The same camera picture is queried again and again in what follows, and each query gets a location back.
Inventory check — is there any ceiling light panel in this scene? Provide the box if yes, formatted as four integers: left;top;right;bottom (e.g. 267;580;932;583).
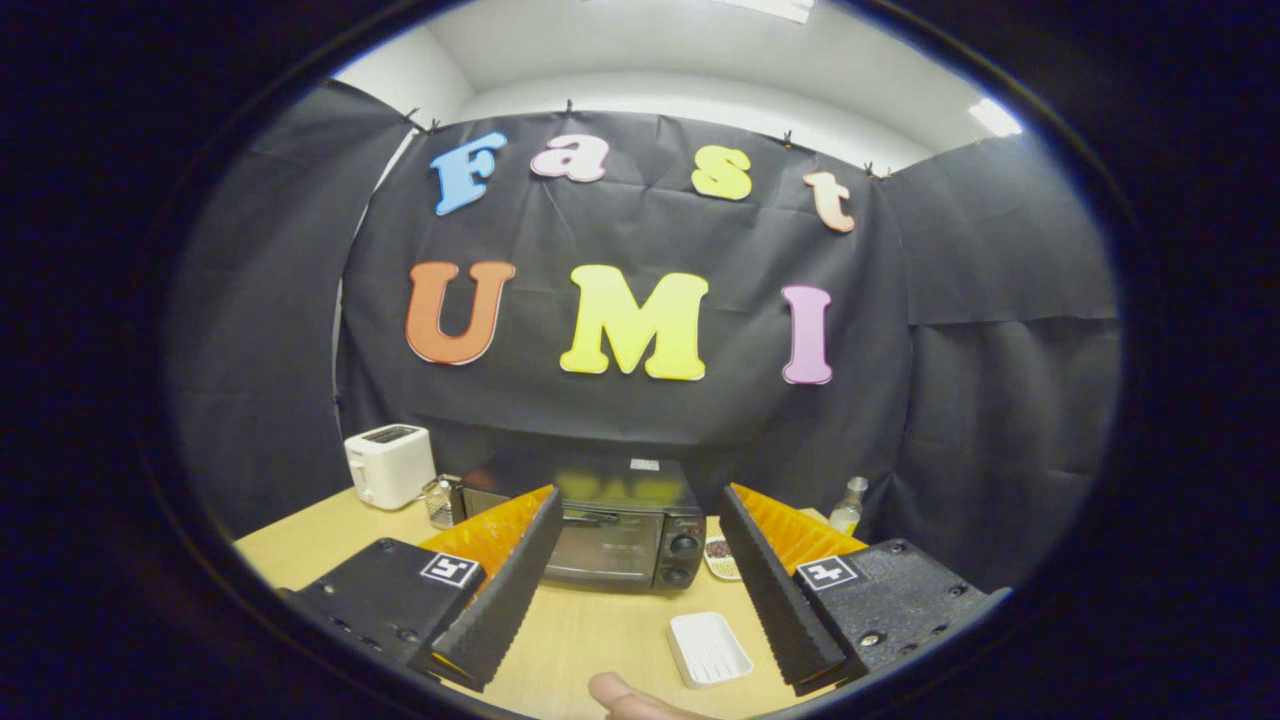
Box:
968;98;1024;138
715;0;813;23

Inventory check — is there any small white ridged tray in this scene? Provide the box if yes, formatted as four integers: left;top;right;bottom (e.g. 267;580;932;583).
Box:
667;611;754;689

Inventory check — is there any clear bottle with yellow label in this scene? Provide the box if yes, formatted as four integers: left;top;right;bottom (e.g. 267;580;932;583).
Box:
828;476;869;538

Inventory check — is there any white divided dish of grains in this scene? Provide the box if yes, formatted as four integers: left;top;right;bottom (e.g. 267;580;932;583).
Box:
703;535;743;582

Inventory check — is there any black toaster oven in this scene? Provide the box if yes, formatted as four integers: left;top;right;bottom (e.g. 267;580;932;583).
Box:
460;455;708;593

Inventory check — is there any white bread toaster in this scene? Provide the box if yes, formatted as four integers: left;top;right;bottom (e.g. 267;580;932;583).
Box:
344;424;438;511

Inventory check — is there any black backdrop cloth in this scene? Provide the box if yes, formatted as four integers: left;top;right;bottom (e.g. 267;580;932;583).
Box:
165;78;1123;591

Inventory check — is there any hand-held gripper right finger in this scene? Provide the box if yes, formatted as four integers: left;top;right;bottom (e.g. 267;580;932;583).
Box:
720;483;1013;698

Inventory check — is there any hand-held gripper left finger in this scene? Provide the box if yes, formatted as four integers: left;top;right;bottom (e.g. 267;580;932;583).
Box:
280;485;563;693

